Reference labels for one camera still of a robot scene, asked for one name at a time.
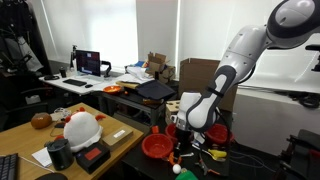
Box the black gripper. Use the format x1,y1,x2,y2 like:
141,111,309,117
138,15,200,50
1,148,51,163
173,127,193,158

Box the red plastic bowl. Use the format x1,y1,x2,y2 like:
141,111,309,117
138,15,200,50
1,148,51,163
204,123,235,145
141,133,174,159
164,122,183,139

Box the orange bowl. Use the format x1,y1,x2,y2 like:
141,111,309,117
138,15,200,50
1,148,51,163
102,85,124,95

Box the clear glass bowl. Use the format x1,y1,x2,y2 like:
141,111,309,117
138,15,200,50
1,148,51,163
53,107,72,118

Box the blue white toothpaste tube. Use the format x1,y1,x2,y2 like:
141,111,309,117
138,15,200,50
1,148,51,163
192,132,209,151

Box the yellow toy banana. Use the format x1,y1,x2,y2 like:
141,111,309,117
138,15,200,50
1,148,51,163
207,148,228,160

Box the wooden shape sorter box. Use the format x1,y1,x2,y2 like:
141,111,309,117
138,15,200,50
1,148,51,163
165,99,183,125

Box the small flat cardboard box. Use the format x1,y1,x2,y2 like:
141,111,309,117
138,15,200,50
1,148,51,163
99,125,134,151

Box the dark blue bin lid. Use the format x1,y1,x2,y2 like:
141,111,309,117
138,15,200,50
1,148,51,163
135,79,177,101

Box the black metal table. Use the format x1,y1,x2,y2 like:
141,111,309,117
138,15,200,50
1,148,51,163
93,89,168,128

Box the large cardboard box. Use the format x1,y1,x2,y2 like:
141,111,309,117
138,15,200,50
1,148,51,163
178,58,238,113

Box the open small cardboard box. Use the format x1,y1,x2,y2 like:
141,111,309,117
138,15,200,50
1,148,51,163
146,52,177,84

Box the white plastic bags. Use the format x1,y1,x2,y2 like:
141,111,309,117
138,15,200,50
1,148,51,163
125,65,154,84

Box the black box red label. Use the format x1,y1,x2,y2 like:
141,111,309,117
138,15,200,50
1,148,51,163
74,142,111,175

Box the white plush toy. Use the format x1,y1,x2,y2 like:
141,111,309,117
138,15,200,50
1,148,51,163
54,106,107,153

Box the white office desk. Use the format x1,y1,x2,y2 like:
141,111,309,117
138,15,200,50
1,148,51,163
38,71,148,98

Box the black curved stand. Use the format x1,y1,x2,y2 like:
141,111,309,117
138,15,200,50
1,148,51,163
100,60,113,78

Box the black cylinder speaker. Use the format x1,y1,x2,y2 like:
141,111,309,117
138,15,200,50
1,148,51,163
46,138,75,172

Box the black keyboard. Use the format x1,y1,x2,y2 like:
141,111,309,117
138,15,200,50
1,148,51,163
62,78,88,88
0,152,20,180

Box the black computer monitor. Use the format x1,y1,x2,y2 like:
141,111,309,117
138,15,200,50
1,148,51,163
75,49,102,78

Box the black mouse pad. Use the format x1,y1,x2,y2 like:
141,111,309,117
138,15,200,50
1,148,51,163
34,172,69,180

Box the white paper sheet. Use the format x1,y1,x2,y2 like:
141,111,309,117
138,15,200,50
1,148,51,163
31,146,54,168

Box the black mug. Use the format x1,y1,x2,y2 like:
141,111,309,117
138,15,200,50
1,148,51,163
59,66,68,79

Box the brown toy football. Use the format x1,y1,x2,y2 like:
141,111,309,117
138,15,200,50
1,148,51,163
30,112,53,130

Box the black headphones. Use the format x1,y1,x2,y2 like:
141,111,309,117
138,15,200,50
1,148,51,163
43,74,60,81

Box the light wooden table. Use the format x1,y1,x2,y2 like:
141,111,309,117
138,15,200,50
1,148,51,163
0,102,145,180

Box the orange handled pliers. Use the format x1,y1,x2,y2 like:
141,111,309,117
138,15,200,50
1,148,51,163
194,153,222,177

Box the black cable bundle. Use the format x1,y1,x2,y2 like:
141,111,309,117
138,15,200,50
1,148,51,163
289,91,320,108

